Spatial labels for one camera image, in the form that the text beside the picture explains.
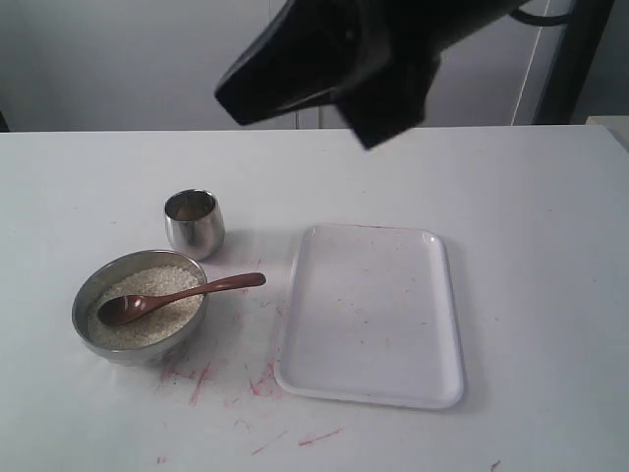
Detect brown wooden spoon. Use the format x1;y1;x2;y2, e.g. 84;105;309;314
97;272;266;326

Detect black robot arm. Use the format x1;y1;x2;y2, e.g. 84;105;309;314
214;0;521;149

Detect small steel cup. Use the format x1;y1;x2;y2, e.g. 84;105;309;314
164;189;226;261

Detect white rice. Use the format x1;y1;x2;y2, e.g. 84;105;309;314
87;265;203;350

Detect steel bowl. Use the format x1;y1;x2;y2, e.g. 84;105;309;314
72;250;207;365

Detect white plastic tray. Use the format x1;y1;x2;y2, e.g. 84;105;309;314
274;224;465;410

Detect white cabinet doors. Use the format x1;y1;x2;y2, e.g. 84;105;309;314
1;0;563;132

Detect dark vertical post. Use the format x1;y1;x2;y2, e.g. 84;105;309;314
533;0;614;125

